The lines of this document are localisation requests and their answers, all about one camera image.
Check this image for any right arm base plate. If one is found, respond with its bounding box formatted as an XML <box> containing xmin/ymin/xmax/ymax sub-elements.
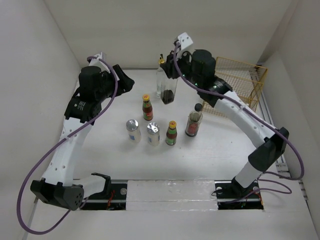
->
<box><xmin>211</xmin><ymin>180</ymin><xmax>264</xmax><ymax>210</ymax></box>

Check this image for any yellow cap sauce bottle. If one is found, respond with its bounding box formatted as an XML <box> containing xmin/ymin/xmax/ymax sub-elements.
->
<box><xmin>165</xmin><ymin>120</ymin><xmax>178</xmax><ymax>146</ymax></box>
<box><xmin>142</xmin><ymin>94</ymin><xmax>153</xmax><ymax>121</ymax></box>

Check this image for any dark sauce glass bottle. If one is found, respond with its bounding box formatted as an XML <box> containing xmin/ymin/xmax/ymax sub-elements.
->
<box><xmin>160</xmin><ymin>72</ymin><xmax>178</xmax><ymax>105</ymax></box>

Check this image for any silver lid shaker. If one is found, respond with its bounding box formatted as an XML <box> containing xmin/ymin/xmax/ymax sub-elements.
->
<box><xmin>126</xmin><ymin>119</ymin><xmax>141</xmax><ymax>143</ymax></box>
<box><xmin>146</xmin><ymin>122</ymin><xmax>160</xmax><ymax>147</ymax></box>

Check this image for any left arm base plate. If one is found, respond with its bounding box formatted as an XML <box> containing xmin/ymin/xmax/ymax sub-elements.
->
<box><xmin>81</xmin><ymin>181</ymin><xmax>128</xmax><ymax>211</ymax></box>

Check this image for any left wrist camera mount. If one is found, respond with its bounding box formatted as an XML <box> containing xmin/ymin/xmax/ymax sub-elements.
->
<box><xmin>89</xmin><ymin>51</ymin><xmax>105</xmax><ymax>69</ymax></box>

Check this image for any silver lid shaker left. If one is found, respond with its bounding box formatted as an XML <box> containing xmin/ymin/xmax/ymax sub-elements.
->
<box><xmin>126</xmin><ymin>119</ymin><xmax>141</xmax><ymax>143</ymax></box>

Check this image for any yellow cap sauce bottle front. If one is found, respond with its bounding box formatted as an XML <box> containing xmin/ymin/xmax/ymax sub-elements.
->
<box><xmin>165</xmin><ymin>120</ymin><xmax>178</xmax><ymax>146</ymax></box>

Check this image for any yellow wire rack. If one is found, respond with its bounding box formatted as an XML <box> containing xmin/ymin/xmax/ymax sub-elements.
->
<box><xmin>203</xmin><ymin>57</ymin><xmax>268</xmax><ymax>112</ymax></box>

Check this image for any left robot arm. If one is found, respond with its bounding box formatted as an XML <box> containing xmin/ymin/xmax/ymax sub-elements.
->
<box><xmin>30</xmin><ymin>64</ymin><xmax>135</xmax><ymax>211</ymax></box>

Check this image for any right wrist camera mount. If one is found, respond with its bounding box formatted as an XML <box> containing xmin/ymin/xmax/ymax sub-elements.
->
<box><xmin>173</xmin><ymin>32</ymin><xmax>194</xmax><ymax>54</ymax></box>

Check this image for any red label soy sauce bottle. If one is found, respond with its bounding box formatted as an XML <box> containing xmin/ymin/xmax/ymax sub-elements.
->
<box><xmin>185</xmin><ymin>103</ymin><xmax>203</xmax><ymax>137</ymax></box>

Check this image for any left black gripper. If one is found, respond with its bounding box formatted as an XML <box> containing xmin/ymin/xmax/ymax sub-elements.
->
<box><xmin>96</xmin><ymin>65</ymin><xmax>134</xmax><ymax>102</ymax></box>

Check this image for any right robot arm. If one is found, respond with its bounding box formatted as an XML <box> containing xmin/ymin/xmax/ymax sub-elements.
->
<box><xmin>158</xmin><ymin>49</ymin><xmax>289</xmax><ymax>197</ymax></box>

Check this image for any yellow cap sauce bottle rear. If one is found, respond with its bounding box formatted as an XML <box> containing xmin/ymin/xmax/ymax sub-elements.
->
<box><xmin>142</xmin><ymin>94</ymin><xmax>153</xmax><ymax>121</ymax></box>

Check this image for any silver lid shaker right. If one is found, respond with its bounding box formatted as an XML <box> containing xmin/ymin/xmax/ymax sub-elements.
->
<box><xmin>146</xmin><ymin>122</ymin><xmax>160</xmax><ymax>147</ymax></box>

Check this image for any clear liquid glass bottle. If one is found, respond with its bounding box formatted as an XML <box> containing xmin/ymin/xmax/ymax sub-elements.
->
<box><xmin>156</xmin><ymin>53</ymin><xmax>165</xmax><ymax>98</ymax></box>

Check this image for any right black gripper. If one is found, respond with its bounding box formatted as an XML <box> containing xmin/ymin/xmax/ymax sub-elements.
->
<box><xmin>160</xmin><ymin>47</ymin><xmax>203</xmax><ymax>87</ymax></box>

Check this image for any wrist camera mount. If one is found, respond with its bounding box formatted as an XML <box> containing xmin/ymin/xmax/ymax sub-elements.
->
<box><xmin>173</xmin><ymin>32</ymin><xmax>194</xmax><ymax>54</ymax></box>
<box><xmin>89</xmin><ymin>51</ymin><xmax>105</xmax><ymax>69</ymax></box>

